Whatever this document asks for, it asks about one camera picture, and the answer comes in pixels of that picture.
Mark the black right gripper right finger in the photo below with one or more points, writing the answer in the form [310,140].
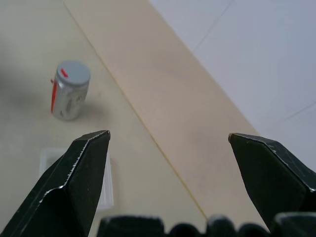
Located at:
[271,177]

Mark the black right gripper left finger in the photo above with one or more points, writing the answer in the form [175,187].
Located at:
[71,187]

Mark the white plastic tray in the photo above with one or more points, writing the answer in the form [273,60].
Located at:
[107,187]

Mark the silver can with red stripe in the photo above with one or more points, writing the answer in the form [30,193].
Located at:
[67,101]

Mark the grey plastic lid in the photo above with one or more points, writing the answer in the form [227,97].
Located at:
[73,73]

